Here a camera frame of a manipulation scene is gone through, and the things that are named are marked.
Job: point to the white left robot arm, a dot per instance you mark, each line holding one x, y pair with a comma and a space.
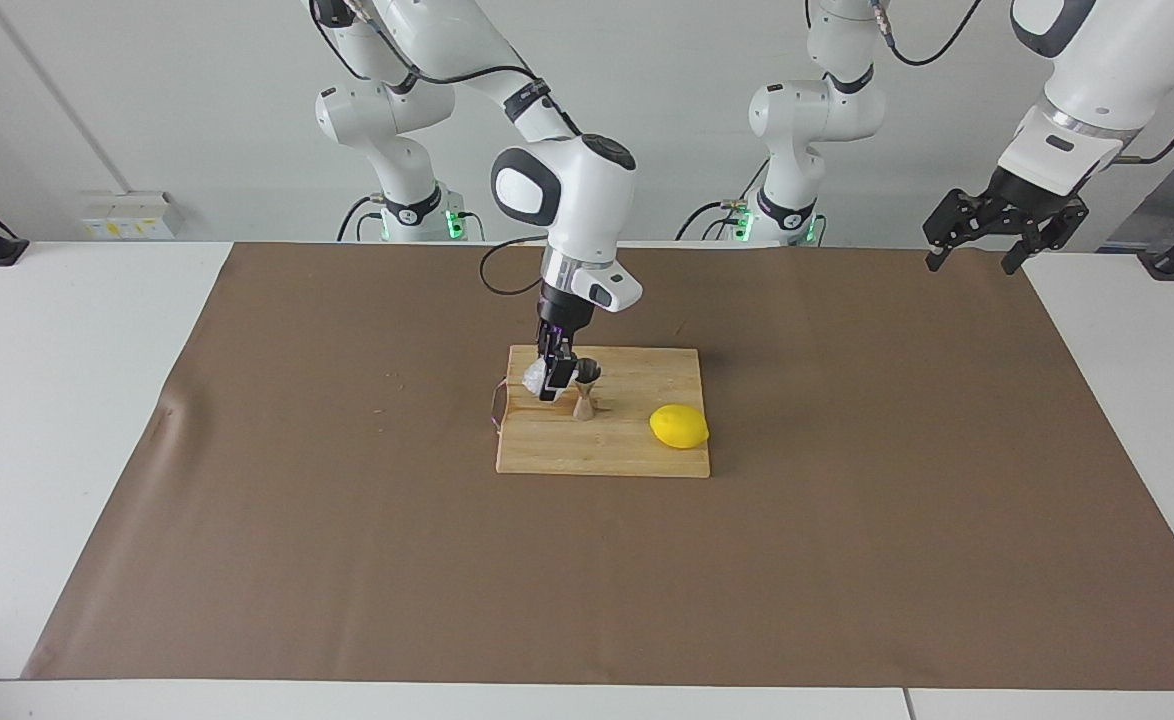
1117, 60

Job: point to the wooden cutting board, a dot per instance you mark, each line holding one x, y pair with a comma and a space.
597, 450

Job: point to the yellow lemon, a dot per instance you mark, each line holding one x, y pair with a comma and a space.
679, 427

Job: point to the clear plastic cup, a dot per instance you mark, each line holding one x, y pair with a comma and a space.
531, 378

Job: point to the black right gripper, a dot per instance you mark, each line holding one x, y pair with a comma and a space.
559, 318

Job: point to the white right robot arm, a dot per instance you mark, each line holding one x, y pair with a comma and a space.
587, 210

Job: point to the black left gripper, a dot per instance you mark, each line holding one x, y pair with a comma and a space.
1025, 198

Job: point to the brown paper table mat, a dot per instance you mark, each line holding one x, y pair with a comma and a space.
347, 560

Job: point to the white wall socket box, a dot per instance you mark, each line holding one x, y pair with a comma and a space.
132, 215

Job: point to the steel double jigger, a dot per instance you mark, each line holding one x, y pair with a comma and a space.
587, 405

